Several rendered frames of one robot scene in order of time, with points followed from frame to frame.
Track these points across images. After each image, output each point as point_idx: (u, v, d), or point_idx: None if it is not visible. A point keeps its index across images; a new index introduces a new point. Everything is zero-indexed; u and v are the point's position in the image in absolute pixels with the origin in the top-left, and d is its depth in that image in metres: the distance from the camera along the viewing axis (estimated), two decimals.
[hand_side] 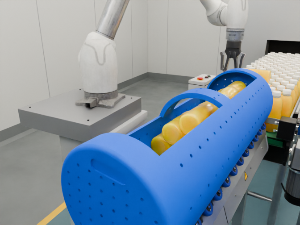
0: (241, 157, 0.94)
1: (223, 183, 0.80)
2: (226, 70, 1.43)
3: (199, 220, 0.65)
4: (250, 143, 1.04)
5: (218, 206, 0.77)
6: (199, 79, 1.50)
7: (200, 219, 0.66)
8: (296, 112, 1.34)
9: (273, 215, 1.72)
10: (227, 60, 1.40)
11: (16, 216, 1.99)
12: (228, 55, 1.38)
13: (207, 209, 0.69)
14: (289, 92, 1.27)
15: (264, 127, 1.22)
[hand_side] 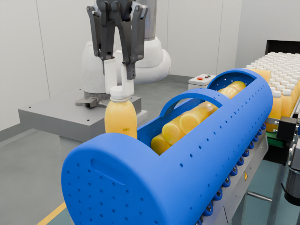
0: (241, 157, 0.94)
1: (223, 183, 0.80)
2: (107, 56, 0.53)
3: (199, 220, 0.65)
4: (250, 143, 1.04)
5: (218, 206, 0.77)
6: (199, 79, 1.50)
7: (200, 219, 0.66)
8: (296, 112, 1.34)
9: (273, 215, 1.72)
10: (103, 29, 0.50)
11: (16, 216, 1.99)
12: (104, 14, 0.49)
13: (207, 209, 0.69)
14: (289, 92, 1.27)
15: (264, 127, 1.22)
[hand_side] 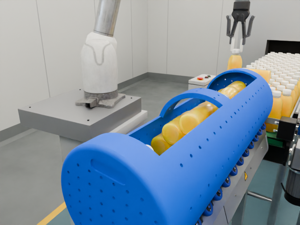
0: (241, 157, 0.94)
1: (223, 183, 0.80)
2: (232, 35, 1.29)
3: (199, 220, 0.65)
4: (250, 143, 1.04)
5: (218, 206, 0.77)
6: (199, 79, 1.50)
7: (200, 219, 0.66)
8: (296, 112, 1.34)
9: (273, 215, 1.72)
10: (234, 24, 1.27)
11: (16, 216, 1.99)
12: (235, 18, 1.25)
13: (207, 209, 0.69)
14: (289, 92, 1.27)
15: (264, 127, 1.22)
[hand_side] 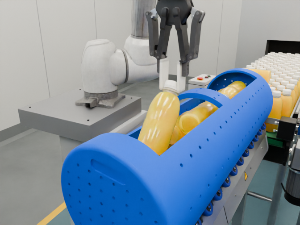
0: (241, 157, 0.94)
1: (223, 183, 0.80)
2: (162, 56, 0.59)
3: (199, 220, 0.65)
4: (250, 143, 1.04)
5: (218, 206, 0.77)
6: (199, 79, 1.50)
7: (200, 219, 0.66)
8: (296, 112, 1.34)
9: (273, 215, 1.72)
10: (161, 31, 0.57)
11: (16, 216, 1.99)
12: (164, 18, 0.55)
13: (207, 209, 0.69)
14: (289, 92, 1.27)
15: (264, 127, 1.22)
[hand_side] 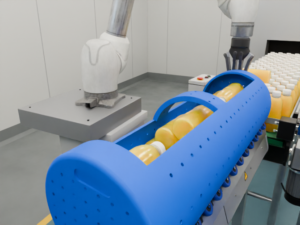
0: None
1: (230, 184, 0.82)
2: None
3: None
4: (252, 144, 1.05)
5: (218, 206, 0.77)
6: (199, 79, 1.50)
7: None
8: (296, 112, 1.34)
9: (273, 215, 1.72)
10: (242, 63, 1.12)
11: (16, 216, 1.99)
12: None
13: (210, 208, 0.70)
14: (289, 92, 1.27)
15: (264, 127, 1.22)
